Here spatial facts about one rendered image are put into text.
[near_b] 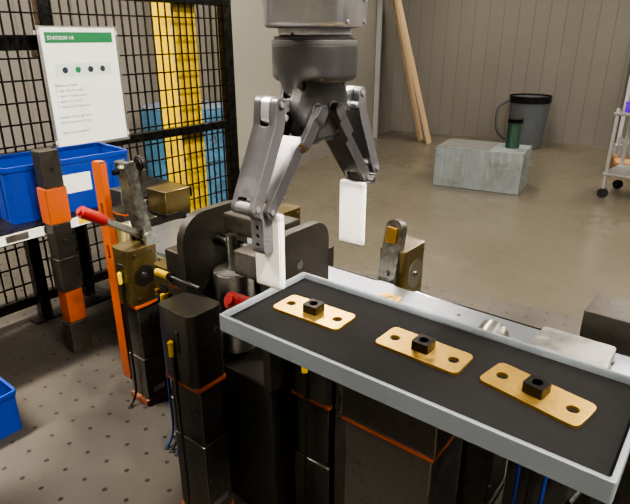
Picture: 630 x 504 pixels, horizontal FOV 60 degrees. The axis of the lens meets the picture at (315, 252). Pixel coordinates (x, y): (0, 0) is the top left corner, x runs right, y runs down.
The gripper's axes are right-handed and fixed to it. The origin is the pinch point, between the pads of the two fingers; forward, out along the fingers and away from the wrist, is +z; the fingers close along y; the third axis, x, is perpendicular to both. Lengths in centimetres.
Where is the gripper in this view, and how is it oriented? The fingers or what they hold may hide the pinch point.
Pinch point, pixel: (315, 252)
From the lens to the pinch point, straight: 54.5
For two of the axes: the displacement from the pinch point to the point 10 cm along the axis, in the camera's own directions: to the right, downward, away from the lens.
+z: 0.0, 9.3, 3.7
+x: -8.1, -2.2, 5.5
